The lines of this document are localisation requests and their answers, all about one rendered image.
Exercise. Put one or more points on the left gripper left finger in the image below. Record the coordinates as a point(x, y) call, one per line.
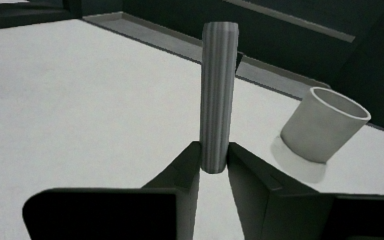
point(156, 211)

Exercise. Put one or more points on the black cube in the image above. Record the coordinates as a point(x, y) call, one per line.
point(238, 59)

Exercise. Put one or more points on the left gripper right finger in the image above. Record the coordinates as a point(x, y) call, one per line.
point(269, 207)

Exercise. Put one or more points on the grey cup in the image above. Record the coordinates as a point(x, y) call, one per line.
point(316, 131)

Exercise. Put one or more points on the grey metal peg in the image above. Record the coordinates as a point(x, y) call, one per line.
point(219, 53)

